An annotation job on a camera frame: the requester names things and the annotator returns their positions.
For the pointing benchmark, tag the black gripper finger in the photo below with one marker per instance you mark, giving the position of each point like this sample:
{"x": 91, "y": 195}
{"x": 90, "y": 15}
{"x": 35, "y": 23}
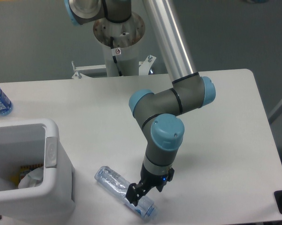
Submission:
{"x": 134, "y": 193}
{"x": 164, "y": 179}

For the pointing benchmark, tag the white paper wrapper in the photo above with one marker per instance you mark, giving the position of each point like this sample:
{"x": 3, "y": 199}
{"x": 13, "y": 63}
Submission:
{"x": 32, "y": 179}

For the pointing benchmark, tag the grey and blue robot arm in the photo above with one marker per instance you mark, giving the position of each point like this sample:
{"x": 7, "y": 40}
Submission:
{"x": 156, "y": 113}

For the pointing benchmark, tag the white mounting bracket right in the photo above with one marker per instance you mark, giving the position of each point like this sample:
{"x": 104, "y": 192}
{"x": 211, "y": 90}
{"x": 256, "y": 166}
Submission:
{"x": 146, "y": 66}

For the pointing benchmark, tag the crushed clear plastic bottle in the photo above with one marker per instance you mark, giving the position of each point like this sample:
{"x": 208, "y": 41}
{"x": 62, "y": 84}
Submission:
{"x": 117, "y": 186}

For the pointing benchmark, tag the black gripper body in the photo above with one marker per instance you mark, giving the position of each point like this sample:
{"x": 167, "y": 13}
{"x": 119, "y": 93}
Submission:
{"x": 148, "y": 179}

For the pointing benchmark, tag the colourful snack wrapper in bin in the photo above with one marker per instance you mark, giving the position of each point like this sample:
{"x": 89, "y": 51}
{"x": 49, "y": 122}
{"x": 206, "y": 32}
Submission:
{"x": 24, "y": 169}

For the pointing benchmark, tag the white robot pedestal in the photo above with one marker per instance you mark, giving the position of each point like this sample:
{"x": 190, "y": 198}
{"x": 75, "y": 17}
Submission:
{"x": 120, "y": 44}

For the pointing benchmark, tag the white trash can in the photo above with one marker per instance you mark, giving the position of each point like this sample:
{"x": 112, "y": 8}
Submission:
{"x": 29, "y": 142}

